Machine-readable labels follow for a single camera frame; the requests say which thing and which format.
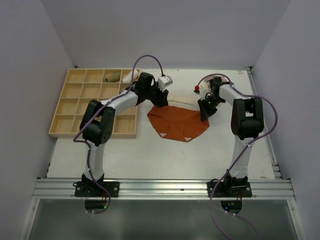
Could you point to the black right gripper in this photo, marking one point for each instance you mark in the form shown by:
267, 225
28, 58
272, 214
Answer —
205, 112

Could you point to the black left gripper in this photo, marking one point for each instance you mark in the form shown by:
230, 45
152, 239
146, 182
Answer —
161, 100

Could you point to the orange and cream underwear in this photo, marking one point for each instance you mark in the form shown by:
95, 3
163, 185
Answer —
180, 120

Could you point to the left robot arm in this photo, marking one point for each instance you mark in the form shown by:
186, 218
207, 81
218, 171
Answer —
98, 120

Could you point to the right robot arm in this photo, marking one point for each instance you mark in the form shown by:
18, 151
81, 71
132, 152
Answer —
247, 122

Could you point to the pink underwear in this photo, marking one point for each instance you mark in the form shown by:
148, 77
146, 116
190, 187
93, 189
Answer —
208, 83

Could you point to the white rolled underwear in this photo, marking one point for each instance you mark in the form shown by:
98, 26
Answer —
132, 75

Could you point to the olive rolled underwear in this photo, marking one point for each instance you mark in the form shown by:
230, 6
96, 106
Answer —
113, 78

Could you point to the wooden compartment tray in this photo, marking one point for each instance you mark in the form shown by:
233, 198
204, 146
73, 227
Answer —
83, 88

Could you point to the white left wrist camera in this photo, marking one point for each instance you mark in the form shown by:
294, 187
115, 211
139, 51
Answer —
164, 81

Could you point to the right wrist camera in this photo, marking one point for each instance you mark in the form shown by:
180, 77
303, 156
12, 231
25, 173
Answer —
201, 91

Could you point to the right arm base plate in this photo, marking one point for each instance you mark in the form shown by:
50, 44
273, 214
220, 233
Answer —
224, 191

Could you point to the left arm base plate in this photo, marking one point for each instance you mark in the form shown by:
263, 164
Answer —
92, 190

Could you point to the aluminium mounting rail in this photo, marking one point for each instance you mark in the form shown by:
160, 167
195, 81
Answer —
167, 189

